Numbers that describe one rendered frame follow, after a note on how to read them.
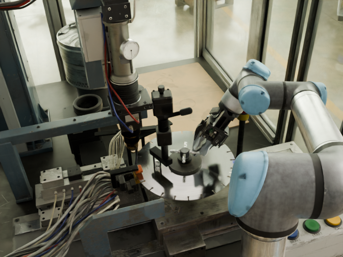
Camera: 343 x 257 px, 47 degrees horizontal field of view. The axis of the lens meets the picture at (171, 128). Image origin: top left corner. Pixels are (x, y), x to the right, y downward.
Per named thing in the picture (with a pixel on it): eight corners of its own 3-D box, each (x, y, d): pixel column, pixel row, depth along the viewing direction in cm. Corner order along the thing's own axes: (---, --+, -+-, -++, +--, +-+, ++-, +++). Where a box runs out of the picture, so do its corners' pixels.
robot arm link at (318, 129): (400, 181, 62) (323, 70, 105) (327, 178, 63) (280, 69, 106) (383, 236, 68) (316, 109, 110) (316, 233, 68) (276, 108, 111)
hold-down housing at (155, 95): (172, 137, 122) (170, 80, 110) (174, 147, 119) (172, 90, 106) (154, 139, 122) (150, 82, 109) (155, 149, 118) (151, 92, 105)
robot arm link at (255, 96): (286, 90, 98) (279, 74, 108) (240, 89, 99) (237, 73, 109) (282, 118, 102) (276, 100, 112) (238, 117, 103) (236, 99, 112)
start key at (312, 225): (313, 221, 118) (314, 217, 117) (320, 232, 115) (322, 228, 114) (301, 225, 117) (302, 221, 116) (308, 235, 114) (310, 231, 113)
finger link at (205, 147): (192, 162, 125) (208, 141, 121) (194, 153, 131) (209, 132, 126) (200, 167, 126) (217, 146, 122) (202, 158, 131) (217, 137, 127)
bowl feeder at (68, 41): (126, 78, 213) (118, 14, 191) (139, 110, 190) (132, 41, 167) (68, 88, 207) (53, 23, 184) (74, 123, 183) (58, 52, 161)
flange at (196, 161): (190, 178, 125) (190, 173, 123) (161, 165, 130) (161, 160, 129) (207, 158, 132) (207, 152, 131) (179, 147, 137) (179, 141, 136)
